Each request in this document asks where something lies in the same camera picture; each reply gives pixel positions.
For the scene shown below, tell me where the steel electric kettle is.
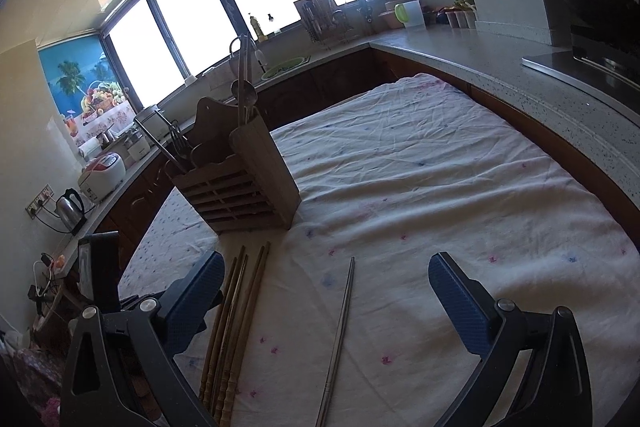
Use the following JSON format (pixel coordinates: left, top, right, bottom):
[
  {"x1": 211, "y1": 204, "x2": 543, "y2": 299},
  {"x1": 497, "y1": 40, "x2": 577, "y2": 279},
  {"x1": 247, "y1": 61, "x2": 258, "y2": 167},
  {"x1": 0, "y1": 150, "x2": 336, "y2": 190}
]
[{"x1": 55, "y1": 188, "x2": 87, "y2": 232}]

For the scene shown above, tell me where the wooden utensil holder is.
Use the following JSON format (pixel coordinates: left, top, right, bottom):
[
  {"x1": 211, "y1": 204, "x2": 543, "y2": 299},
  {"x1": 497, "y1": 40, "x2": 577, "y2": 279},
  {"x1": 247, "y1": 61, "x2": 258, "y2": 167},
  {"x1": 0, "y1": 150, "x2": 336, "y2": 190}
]
[{"x1": 167, "y1": 97, "x2": 302, "y2": 235}]

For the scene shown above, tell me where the white pink rice cooker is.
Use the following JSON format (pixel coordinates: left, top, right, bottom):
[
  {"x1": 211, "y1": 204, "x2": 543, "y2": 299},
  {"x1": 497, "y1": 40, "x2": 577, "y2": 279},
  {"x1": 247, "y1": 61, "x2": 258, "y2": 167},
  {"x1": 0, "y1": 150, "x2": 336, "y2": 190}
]
[{"x1": 77, "y1": 152, "x2": 127, "y2": 204}]

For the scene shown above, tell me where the yellow detergent bottle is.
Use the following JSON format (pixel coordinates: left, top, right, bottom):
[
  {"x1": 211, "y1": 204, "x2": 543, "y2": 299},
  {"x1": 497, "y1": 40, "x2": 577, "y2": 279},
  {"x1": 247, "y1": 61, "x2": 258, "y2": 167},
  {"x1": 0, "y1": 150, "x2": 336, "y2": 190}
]
[{"x1": 248, "y1": 13, "x2": 268, "y2": 42}]

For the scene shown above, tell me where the dish drying rack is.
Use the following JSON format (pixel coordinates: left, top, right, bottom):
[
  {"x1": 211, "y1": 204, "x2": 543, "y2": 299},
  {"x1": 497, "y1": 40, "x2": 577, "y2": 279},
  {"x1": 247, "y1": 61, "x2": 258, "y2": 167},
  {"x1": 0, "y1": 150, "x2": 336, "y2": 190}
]
[{"x1": 294, "y1": 0, "x2": 351, "y2": 44}]

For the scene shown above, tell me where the curved sink faucet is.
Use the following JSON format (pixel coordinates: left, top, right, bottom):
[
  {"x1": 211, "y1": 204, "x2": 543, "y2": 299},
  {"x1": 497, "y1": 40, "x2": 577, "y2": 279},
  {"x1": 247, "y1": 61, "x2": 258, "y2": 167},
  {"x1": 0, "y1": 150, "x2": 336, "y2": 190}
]
[{"x1": 229, "y1": 36, "x2": 268, "y2": 75}]

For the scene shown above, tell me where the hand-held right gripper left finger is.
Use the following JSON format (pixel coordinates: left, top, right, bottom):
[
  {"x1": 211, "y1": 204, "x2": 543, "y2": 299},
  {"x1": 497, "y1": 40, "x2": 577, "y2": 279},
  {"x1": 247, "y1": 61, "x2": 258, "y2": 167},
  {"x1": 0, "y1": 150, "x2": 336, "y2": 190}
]
[{"x1": 60, "y1": 249, "x2": 226, "y2": 427}]

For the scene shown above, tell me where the white and green container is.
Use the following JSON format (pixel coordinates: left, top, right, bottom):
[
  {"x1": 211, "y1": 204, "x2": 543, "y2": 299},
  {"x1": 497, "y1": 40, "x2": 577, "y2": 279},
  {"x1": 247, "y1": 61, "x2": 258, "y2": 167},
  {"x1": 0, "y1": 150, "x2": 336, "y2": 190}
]
[{"x1": 394, "y1": 0, "x2": 427, "y2": 30}]

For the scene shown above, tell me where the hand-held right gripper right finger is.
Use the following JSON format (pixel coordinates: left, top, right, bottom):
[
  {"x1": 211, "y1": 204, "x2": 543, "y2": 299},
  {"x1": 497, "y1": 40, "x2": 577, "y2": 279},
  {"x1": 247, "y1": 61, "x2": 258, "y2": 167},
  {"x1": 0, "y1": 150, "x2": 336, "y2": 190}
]
[{"x1": 428, "y1": 252, "x2": 593, "y2": 427}]

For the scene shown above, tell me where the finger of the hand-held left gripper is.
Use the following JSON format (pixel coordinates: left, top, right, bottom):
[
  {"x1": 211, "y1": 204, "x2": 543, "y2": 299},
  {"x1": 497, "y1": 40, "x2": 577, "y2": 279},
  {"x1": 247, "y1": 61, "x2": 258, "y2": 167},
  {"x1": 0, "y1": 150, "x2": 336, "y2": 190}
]
[{"x1": 77, "y1": 231, "x2": 121, "y2": 314}]

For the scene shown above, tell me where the white wall socket strip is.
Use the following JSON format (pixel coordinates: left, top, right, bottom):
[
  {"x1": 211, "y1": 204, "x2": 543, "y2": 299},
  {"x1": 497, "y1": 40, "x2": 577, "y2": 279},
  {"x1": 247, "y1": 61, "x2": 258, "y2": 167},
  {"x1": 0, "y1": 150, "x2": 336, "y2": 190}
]
[{"x1": 25, "y1": 184, "x2": 55, "y2": 219}]

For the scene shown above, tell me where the metal fork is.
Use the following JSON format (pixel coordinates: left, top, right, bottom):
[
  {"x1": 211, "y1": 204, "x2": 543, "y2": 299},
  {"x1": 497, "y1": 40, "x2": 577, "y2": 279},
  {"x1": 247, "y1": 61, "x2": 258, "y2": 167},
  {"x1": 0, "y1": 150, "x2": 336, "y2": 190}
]
[{"x1": 167, "y1": 121, "x2": 193, "y2": 170}]

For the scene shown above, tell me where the thin metal chopstick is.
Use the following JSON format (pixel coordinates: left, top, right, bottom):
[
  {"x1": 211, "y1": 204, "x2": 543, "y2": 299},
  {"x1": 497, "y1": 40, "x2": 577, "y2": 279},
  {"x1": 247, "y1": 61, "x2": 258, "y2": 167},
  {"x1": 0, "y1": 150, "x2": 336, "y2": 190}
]
[{"x1": 244, "y1": 34, "x2": 253, "y2": 125}]

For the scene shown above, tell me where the green wash basin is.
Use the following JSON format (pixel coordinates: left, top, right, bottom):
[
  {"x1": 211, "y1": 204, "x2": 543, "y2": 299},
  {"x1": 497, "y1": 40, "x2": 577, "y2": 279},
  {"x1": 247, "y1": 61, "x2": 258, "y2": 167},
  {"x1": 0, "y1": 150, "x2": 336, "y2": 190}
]
[{"x1": 260, "y1": 58, "x2": 304, "y2": 80}]

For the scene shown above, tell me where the gas stove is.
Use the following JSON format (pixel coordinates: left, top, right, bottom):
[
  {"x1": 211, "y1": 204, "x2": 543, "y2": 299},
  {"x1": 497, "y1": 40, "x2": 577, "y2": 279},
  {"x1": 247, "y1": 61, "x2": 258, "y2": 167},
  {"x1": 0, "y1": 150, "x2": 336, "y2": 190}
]
[{"x1": 521, "y1": 24, "x2": 640, "y2": 105}]

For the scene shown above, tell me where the blue fruit wall poster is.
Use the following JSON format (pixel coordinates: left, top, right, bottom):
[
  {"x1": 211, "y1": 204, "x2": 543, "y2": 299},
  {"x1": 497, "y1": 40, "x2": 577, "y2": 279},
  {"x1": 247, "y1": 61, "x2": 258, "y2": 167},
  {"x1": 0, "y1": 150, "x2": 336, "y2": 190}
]
[{"x1": 37, "y1": 44, "x2": 138, "y2": 152}]

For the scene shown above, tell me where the white floral tablecloth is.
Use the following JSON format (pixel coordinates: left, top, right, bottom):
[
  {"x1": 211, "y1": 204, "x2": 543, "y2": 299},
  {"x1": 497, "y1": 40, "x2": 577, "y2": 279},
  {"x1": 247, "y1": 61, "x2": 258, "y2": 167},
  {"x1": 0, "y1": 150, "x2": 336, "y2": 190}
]
[{"x1": 117, "y1": 73, "x2": 636, "y2": 427}]

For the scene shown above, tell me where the paper towel roll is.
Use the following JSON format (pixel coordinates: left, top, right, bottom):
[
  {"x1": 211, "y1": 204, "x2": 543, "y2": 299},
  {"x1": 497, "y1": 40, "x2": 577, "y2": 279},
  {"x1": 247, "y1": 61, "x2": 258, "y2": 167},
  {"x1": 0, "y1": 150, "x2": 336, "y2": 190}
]
[{"x1": 77, "y1": 138, "x2": 103, "y2": 160}]

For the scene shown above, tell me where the bunch of wooden chopsticks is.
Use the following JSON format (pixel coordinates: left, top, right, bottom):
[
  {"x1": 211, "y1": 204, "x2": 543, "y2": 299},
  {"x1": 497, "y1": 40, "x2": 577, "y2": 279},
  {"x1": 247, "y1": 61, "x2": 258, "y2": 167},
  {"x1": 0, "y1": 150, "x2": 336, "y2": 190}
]
[{"x1": 199, "y1": 242, "x2": 272, "y2": 427}]

